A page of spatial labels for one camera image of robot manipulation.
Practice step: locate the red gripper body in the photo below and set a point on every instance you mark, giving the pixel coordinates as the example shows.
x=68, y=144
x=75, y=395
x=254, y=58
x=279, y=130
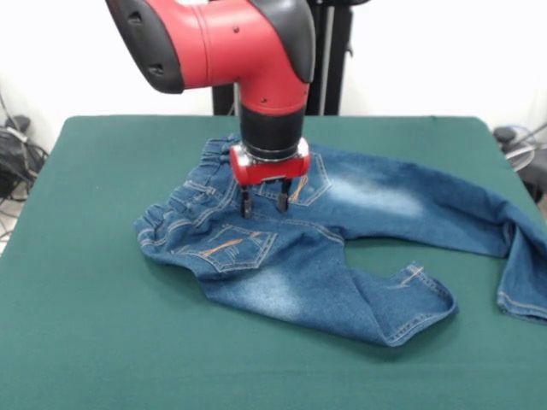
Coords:
x=273, y=171

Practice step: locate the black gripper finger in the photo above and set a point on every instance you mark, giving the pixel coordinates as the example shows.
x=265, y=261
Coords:
x=246, y=205
x=283, y=200

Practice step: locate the blue denim jeans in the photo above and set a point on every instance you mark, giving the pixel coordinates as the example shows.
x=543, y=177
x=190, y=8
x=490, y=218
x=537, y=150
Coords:
x=342, y=222

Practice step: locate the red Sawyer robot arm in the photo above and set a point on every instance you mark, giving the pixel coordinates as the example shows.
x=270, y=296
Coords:
x=235, y=42

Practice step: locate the dark green table cloth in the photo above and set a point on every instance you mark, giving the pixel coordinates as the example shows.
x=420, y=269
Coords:
x=128, y=341

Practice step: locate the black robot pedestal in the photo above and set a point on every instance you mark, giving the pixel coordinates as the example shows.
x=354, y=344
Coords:
x=333, y=64

